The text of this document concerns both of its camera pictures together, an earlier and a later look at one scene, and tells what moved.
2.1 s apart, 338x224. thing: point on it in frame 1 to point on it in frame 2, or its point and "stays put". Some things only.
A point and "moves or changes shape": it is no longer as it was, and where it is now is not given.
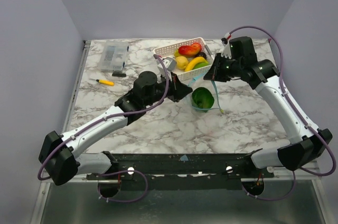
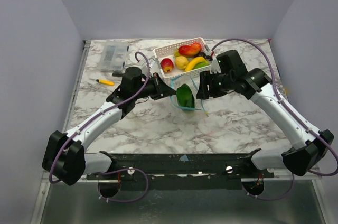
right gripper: [217, 68] to [207, 84]
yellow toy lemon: [182, 62] stays put
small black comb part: [115, 74] stays put
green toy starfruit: [200, 65] stays put
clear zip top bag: [204, 96] moves or changes shape
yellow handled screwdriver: [104, 82] stays put
